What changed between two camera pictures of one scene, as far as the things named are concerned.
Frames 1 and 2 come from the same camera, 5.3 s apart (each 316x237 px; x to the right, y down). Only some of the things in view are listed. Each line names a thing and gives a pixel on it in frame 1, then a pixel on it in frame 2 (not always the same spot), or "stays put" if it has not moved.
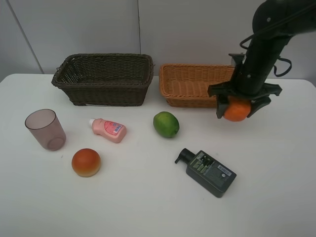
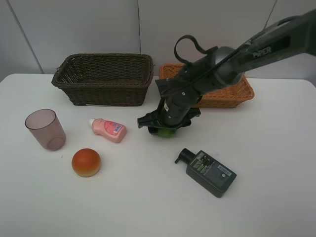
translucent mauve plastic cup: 45,125 stays put
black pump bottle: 207,172 stays put
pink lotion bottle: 108,130 stays put
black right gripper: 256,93 to 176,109
